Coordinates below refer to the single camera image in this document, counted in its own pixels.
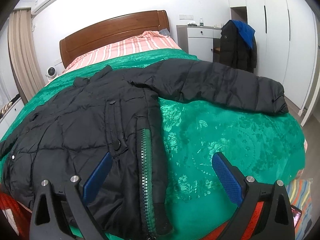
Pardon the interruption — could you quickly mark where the black puffer jacket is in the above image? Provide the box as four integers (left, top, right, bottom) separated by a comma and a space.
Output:
1, 59, 288, 239

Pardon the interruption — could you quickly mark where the colourful striped cloth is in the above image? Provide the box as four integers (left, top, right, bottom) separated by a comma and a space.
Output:
286, 179, 312, 240

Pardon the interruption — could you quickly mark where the green bedspread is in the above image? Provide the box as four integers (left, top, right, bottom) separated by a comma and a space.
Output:
0, 48, 307, 240

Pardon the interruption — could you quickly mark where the white window bench cabinet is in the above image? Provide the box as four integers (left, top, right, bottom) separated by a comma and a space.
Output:
0, 98, 24, 138

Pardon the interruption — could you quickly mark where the striped cloth on bench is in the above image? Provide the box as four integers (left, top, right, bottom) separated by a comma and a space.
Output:
0, 101, 12, 118

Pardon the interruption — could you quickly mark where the beige curtain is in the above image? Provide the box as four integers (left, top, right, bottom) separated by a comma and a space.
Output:
8, 9, 45, 101

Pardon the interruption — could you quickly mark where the white round fan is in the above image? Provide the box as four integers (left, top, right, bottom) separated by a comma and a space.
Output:
46, 67, 58, 82

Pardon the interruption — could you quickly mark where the dark coat with blue lining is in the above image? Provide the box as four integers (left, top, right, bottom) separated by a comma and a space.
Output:
219, 20, 257, 73

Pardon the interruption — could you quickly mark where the white dresser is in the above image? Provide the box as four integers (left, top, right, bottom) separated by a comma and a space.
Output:
176, 25, 221, 62

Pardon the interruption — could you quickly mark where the white wardrobe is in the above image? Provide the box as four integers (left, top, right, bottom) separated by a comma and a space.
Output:
229, 0, 319, 126

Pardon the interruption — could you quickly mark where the pink striped bed sheet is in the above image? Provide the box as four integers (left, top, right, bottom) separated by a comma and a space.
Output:
62, 30, 181, 74

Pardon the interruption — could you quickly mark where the wooden headboard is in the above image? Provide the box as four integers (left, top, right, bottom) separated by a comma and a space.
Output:
59, 10, 170, 67

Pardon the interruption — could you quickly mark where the white air conditioner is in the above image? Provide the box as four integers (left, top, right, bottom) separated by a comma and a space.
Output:
31, 0, 57, 16

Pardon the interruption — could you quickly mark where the grey pillow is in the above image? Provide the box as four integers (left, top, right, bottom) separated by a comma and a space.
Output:
159, 28, 171, 37

